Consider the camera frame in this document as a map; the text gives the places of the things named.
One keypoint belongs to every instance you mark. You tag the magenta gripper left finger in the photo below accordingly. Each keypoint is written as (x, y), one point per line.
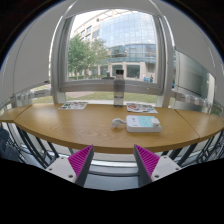
(80, 162)

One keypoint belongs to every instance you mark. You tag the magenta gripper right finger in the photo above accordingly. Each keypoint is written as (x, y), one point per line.
(146, 162)

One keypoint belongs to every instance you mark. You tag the white charger plug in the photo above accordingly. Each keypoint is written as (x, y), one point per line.
(155, 122)

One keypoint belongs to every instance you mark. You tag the white power strip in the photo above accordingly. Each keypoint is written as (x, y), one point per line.
(141, 124)

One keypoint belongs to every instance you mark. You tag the right sticker sheet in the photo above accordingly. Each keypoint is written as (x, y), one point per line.
(140, 108)

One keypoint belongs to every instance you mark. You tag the sticker sheet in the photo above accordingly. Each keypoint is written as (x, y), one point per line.
(140, 108)
(73, 106)

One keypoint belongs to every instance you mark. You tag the left sticker sheet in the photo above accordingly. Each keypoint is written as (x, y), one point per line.
(73, 106)

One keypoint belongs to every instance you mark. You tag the clear water bottle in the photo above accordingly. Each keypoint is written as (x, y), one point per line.
(119, 87)

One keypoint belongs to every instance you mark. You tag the white window frame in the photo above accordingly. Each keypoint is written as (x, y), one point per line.
(89, 47)

